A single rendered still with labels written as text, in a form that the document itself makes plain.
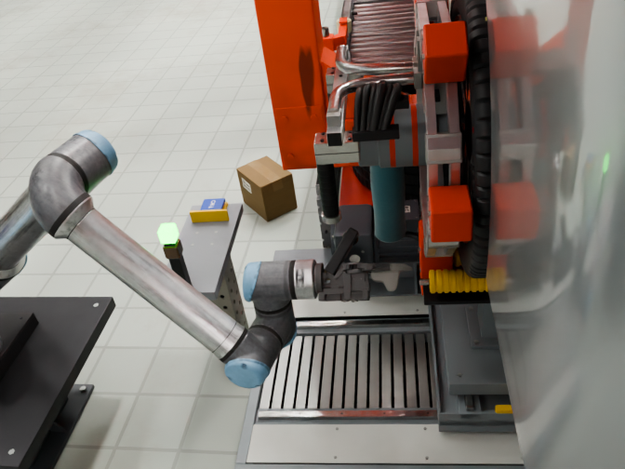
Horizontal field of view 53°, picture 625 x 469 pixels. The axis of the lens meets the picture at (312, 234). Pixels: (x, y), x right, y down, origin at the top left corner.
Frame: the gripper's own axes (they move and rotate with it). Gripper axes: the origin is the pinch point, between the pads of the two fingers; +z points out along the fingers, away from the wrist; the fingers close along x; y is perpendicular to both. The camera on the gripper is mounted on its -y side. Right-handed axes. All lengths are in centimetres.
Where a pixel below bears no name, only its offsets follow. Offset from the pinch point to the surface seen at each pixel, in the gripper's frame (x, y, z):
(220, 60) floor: -260, -170, -119
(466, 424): -34, 39, 14
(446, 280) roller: -12.7, 2.7, 9.4
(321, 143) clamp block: 20.6, -23.1, -15.7
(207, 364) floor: -66, 24, -67
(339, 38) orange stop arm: -144, -123, -26
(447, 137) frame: 26.9, -20.9, 8.5
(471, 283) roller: -13.2, 3.5, 15.0
